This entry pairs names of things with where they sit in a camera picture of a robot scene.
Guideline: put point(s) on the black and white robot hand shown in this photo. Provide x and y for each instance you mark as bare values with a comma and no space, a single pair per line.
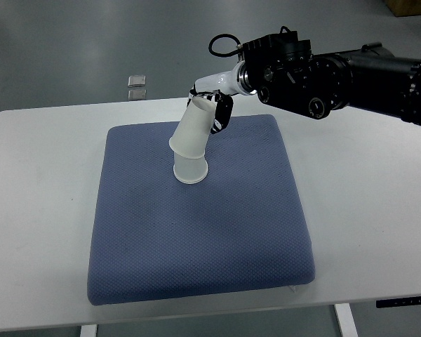
220,88

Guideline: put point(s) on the white paper cup carried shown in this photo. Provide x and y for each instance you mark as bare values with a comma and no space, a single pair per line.
191,135

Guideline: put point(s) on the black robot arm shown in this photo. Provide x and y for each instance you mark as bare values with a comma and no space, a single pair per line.
285,74

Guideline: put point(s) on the lower metal floor plate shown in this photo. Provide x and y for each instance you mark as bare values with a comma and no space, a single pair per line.
137,94

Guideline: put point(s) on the metal floor plate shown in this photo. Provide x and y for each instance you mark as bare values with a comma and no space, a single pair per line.
137,94
136,81

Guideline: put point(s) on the upper metal floor plate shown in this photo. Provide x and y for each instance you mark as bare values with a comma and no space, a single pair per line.
136,81

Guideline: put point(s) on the white paper cup on mat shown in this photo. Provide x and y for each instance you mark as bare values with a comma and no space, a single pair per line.
189,171

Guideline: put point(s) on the blue-grey textured cushion mat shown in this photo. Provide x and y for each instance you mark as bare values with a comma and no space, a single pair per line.
241,228

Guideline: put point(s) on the brown cardboard box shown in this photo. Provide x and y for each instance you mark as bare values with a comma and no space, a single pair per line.
404,8

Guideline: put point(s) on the white right table leg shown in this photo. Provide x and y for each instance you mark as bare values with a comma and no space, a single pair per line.
345,320

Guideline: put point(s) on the white table leg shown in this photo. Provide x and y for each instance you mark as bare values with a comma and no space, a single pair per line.
345,320
89,330

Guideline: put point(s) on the white left table leg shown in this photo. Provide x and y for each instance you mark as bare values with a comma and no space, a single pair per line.
89,330

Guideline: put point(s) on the black table control panel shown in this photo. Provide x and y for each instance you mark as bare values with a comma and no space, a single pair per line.
398,302

